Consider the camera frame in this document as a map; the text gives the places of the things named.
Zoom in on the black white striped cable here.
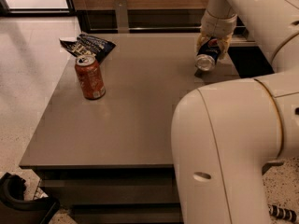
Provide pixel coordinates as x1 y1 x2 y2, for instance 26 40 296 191
268 204 298 223

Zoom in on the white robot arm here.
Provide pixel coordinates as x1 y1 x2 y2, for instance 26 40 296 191
171 0 299 224

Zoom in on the dark blue chip bag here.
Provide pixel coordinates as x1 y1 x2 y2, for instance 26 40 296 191
60 34 116 63

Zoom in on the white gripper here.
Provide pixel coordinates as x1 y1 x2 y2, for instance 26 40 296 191
196 10 237 59

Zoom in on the blue pepsi can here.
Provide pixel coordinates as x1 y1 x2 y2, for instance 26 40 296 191
195 37 221 72

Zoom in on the grey drawer cabinet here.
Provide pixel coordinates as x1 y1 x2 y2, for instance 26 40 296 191
20 34 238 224

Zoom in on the orange soda can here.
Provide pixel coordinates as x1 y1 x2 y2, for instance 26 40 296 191
75 55 106 100

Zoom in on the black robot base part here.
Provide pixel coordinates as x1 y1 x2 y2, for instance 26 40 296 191
0 173 60 224

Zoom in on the left metal bracket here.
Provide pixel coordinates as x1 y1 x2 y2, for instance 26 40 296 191
114 0 129 34

